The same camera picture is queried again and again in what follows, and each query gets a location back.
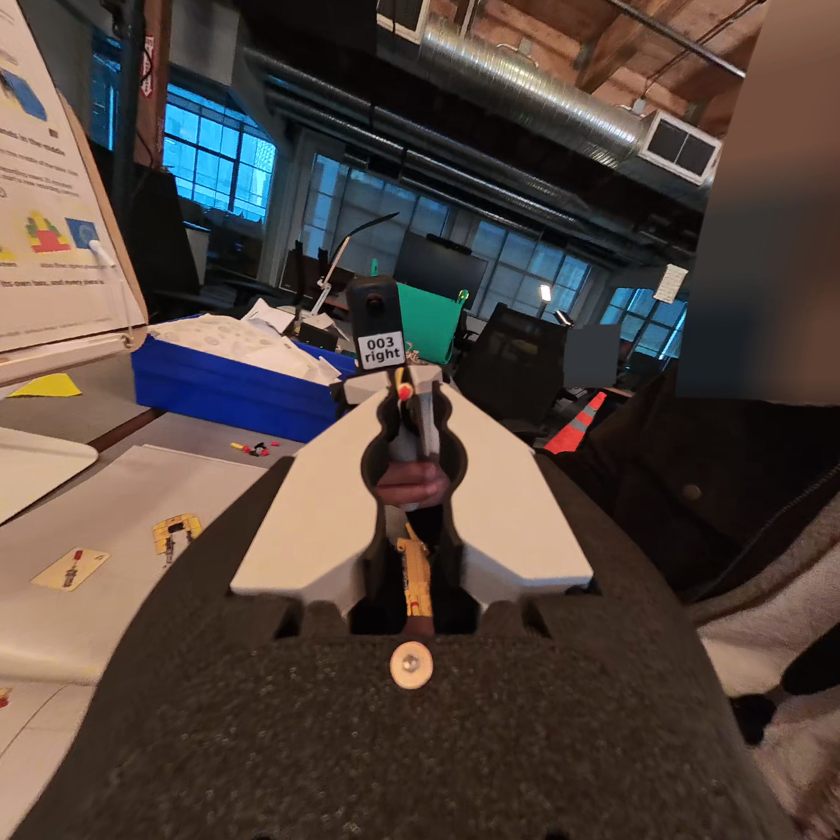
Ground crumpled white paper bags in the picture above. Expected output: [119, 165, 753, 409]
[154, 297, 343, 385]

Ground printed instruction sheet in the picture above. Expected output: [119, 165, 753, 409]
[0, 0, 132, 355]

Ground person's right hand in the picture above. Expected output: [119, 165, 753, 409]
[376, 461, 452, 508]

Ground orange traffic cone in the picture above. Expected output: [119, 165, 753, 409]
[543, 390, 608, 455]

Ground yellow paper note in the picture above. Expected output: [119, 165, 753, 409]
[7, 373, 84, 399]

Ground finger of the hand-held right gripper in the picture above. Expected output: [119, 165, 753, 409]
[406, 364, 443, 460]
[341, 373, 389, 406]

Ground bright industrial window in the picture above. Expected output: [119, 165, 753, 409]
[163, 84, 278, 224]

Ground green plastic bin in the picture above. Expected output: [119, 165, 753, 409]
[394, 282, 471, 366]

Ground white air vent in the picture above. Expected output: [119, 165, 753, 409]
[638, 108, 723, 188]

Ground white shirt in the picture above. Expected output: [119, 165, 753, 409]
[689, 525, 840, 840]

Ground silver ribbed air duct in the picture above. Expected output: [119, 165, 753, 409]
[420, 13, 652, 165]

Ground yellow brick beam piece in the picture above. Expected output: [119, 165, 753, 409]
[394, 521, 435, 619]

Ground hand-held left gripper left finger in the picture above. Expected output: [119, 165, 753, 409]
[228, 386, 396, 618]

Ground black office chair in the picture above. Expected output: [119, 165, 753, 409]
[456, 302, 567, 437]

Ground open instruction booklet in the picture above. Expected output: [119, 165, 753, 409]
[0, 445, 280, 765]

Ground black computer monitor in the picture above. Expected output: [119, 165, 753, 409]
[394, 233, 490, 309]

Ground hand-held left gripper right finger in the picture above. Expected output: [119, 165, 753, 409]
[438, 382, 596, 611]

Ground blue plastic bin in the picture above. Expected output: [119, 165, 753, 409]
[131, 315, 361, 445]

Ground wooden document stand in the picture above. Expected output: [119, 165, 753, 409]
[0, 0, 151, 526]

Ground row of dim windows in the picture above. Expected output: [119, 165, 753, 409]
[302, 154, 595, 324]

